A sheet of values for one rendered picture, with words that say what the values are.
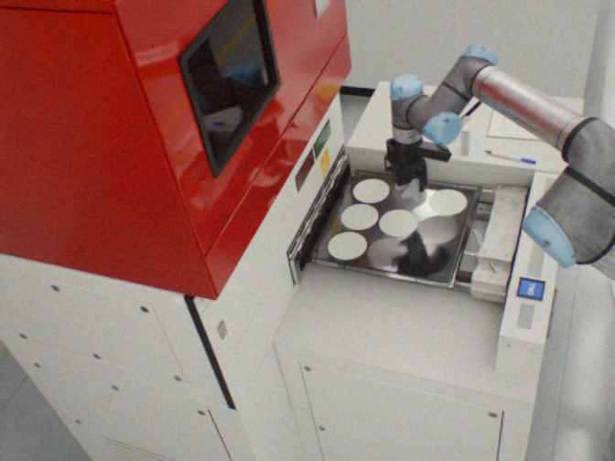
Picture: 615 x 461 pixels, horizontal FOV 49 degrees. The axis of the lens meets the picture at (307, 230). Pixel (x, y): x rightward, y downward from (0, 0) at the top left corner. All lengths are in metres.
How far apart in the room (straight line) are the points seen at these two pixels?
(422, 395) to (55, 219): 0.91
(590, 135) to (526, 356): 0.51
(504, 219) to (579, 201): 0.63
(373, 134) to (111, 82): 1.14
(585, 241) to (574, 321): 1.53
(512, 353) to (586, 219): 0.42
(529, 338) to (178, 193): 0.81
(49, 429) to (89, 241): 1.57
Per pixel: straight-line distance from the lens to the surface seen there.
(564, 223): 1.24
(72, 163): 1.18
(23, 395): 2.97
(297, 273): 1.73
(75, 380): 1.92
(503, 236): 1.81
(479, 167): 1.91
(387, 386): 1.67
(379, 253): 1.74
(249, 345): 1.57
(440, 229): 1.79
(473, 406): 1.64
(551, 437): 2.49
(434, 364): 1.62
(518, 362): 1.57
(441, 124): 1.46
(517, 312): 1.54
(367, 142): 1.98
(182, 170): 1.08
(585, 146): 1.28
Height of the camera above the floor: 2.16
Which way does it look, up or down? 44 degrees down
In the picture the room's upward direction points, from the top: 11 degrees counter-clockwise
